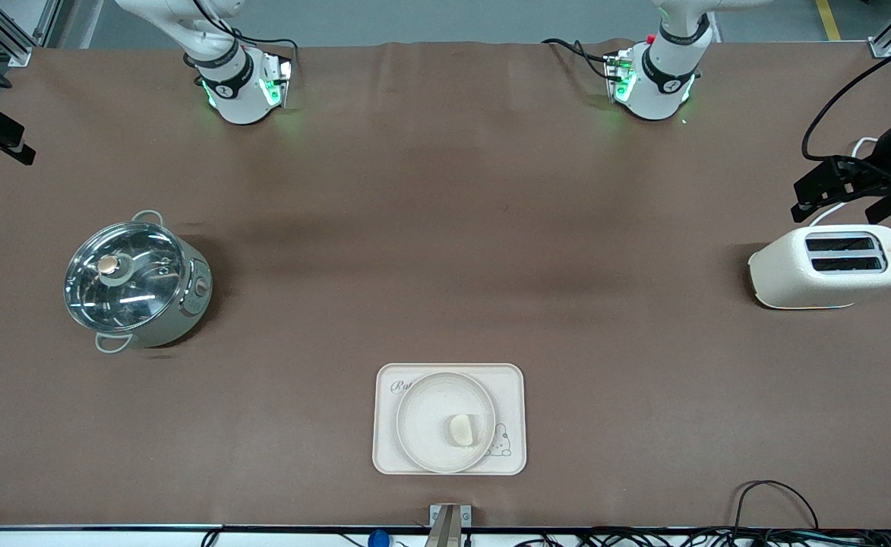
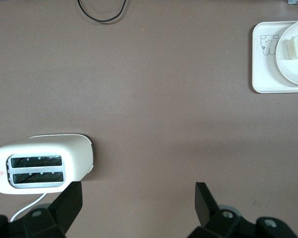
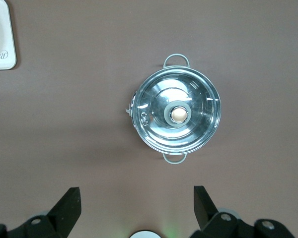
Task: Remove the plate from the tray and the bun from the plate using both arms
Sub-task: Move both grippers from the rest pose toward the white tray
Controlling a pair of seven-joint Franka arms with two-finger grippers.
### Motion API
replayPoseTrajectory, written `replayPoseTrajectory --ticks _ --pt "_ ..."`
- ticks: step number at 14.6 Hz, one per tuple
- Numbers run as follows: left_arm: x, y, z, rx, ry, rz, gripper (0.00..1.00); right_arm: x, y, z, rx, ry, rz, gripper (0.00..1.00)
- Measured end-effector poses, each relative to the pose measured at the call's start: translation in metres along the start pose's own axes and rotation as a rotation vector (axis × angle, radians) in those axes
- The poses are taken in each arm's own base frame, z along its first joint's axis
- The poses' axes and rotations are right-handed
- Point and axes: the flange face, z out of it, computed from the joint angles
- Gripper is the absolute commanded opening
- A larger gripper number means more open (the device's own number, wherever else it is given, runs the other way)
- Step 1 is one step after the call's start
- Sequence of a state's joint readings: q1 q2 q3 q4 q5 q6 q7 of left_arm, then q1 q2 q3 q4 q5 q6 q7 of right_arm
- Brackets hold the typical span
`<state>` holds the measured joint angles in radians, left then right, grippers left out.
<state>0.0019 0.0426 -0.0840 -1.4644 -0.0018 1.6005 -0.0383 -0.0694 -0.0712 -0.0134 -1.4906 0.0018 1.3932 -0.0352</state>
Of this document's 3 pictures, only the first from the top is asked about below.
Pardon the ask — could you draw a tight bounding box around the white steamed bun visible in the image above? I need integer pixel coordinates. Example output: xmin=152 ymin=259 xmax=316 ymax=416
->
xmin=445 ymin=413 xmax=477 ymax=448

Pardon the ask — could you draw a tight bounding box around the brown table cover mat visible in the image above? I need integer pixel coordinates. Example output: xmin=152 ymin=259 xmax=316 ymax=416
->
xmin=0 ymin=40 xmax=891 ymax=530

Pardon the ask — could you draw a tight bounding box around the black cable bundle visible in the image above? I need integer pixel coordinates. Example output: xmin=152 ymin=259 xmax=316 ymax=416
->
xmin=513 ymin=526 xmax=891 ymax=547

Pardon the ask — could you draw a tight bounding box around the cream round plate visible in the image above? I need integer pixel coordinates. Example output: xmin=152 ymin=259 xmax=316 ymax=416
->
xmin=396 ymin=371 xmax=498 ymax=474

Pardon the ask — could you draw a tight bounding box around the cream two-slot toaster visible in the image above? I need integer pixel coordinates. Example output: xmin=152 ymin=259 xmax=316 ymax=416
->
xmin=747 ymin=223 xmax=891 ymax=311

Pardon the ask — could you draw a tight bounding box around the black looped cable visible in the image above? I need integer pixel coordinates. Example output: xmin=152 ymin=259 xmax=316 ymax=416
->
xmin=732 ymin=479 xmax=820 ymax=534

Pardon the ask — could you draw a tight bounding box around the metal table edge bracket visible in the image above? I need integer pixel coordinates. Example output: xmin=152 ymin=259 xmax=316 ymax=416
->
xmin=423 ymin=503 xmax=473 ymax=547

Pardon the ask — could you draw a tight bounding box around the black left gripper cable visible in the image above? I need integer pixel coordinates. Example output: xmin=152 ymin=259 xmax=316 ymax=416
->
xmin=801 ymin=29 xmax=891 ymax=162

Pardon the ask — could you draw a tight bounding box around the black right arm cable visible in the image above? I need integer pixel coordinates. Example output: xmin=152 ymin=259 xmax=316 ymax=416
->
xmin=193 ymin=0 xmax=299 ymax=63

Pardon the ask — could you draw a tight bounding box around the white toaster power cable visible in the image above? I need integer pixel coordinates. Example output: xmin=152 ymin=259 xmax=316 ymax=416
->
xmin=808 ymin=136 xmax=880 ymax=227

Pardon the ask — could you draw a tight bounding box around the glass pot lid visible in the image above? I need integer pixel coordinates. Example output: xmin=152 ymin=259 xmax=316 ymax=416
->
xmin=64 ymin=220 xmax=188 ymax=334

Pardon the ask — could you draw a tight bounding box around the cream rabbit print tray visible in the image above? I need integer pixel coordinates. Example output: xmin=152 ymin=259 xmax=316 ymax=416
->
xmin=372 ymin=362 xmax=528 ymax=477

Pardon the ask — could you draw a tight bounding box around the black left arm base cable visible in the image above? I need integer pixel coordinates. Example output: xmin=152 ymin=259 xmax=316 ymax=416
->
xmin=541 ymin=37 xmax=615 ymax=81

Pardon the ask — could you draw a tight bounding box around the grey-green electric cooking pot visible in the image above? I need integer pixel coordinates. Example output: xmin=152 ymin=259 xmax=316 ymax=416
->
xmin=64 ymin=210 xmax=214 ymax=355

